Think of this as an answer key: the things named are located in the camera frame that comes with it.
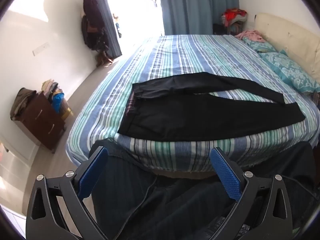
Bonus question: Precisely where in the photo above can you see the teal floral pillow near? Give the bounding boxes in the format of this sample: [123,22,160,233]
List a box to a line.
[259,52,319,95]

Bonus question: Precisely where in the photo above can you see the dark coats on rack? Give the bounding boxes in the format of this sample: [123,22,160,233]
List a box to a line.
[81,0,109,52]

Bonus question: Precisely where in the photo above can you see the teal floral pillow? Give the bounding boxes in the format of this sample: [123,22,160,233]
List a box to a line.
[259,52,319,95]
[242,37,277,53]

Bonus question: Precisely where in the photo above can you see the operator black trousers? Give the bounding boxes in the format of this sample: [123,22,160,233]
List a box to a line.
[92,139,319,239]

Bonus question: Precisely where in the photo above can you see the white wall switch plate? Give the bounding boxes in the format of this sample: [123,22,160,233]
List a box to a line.
[32,42,50,56]

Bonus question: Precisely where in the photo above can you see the blue curtain right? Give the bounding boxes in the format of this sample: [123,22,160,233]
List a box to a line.
[161,0,239,35]

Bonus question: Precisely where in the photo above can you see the blue curtain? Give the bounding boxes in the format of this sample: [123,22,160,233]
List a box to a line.
[96,0,122,59]
[161,0,239,35]

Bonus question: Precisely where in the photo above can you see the striped bed cover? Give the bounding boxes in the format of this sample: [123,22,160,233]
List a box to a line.
[66,35,319,172]

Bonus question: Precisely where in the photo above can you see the red clothes pile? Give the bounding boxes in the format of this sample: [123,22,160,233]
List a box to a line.
[221,8,247,27]

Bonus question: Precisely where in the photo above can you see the clothes pile on dresser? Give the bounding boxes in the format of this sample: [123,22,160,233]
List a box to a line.
[41,79,73,121]

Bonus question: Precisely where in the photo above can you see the brown wooden dresser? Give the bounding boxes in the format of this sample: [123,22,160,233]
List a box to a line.
[14,93,66,153]

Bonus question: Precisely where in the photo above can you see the cream padded headboard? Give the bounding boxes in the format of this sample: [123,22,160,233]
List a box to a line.
[254,12,320,82]

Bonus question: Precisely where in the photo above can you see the teal floral pillow far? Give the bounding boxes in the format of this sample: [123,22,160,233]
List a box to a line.
[242,37,277,53]

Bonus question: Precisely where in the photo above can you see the pink garment on bed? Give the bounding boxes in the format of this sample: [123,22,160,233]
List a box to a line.
[235,30,266,43]

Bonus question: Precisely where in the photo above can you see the blue curtain left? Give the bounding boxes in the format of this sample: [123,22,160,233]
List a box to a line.
[96,0,122,59]

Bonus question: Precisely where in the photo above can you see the black pants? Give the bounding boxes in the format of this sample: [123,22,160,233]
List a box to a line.
[118,72,305,142]

